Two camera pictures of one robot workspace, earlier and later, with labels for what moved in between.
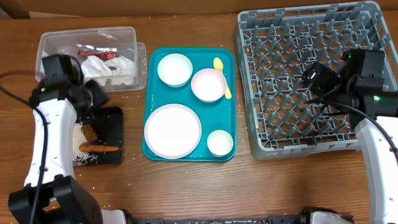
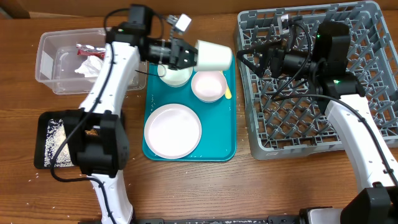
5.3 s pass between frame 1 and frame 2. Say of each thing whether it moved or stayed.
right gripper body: moved
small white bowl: stayed
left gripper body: moved
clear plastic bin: stayed
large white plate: stayed
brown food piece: stayed
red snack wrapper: stayed
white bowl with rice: stayed
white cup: moved
